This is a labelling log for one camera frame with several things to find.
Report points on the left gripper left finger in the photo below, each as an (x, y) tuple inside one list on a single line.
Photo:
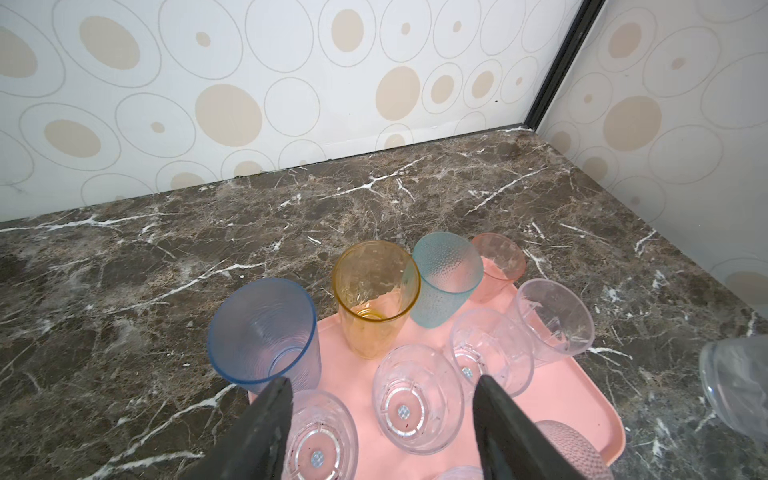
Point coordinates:
[(255, 446)]

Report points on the small clear cup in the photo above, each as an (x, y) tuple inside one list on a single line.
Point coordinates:
[(733, 375)]

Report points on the clear faceted glass front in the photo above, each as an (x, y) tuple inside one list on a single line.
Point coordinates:
[(418, 399)]

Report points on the grey frosted tumbler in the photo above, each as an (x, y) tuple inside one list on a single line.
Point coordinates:
[(265, 330)]

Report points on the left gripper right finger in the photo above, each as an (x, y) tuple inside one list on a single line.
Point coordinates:
[(510, 445)]

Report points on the green frosted tumbler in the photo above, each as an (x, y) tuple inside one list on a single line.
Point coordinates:
[(451, 269)]

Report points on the clear faceted glass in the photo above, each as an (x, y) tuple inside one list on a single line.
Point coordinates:
[(418, 399), (323, 440)]

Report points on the frosted white cup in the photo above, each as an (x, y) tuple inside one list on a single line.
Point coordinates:
[(576, 449)]

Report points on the pink transparent cup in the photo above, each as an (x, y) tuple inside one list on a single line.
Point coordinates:
[(503, 263)]

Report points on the black frame post right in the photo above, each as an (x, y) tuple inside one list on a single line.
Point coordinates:
[(579, 28)]

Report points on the yellow transparent tumbler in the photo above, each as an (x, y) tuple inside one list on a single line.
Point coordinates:
[(376, 284)]

